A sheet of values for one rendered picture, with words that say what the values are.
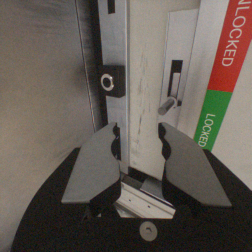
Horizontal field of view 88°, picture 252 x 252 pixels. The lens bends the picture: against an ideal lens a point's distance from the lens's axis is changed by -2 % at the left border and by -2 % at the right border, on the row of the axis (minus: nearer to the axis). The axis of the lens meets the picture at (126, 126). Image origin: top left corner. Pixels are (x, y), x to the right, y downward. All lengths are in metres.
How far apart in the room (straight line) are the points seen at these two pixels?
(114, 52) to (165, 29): 0.10
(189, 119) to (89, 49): 0.23
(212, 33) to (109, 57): 0.18
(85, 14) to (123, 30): 0.08
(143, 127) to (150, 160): 0.09
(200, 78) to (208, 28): 0.06
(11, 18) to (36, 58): 0.05
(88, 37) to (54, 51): 0.08
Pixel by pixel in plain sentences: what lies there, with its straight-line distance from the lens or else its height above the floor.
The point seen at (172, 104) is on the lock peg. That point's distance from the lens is 0.25.
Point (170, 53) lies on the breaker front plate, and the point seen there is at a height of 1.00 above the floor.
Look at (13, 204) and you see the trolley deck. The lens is 0.31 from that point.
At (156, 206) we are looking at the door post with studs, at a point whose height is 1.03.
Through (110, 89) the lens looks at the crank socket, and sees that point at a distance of 0.28.
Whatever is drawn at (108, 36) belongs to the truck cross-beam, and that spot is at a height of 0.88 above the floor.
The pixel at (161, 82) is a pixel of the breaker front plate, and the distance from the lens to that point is 0.26.
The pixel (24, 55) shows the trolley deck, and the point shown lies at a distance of 0.25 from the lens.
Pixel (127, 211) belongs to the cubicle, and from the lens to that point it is 0.50.
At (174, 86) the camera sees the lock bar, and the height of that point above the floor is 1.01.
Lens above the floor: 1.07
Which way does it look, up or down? 28 degrees down
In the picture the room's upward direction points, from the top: 106 degrees clockwise
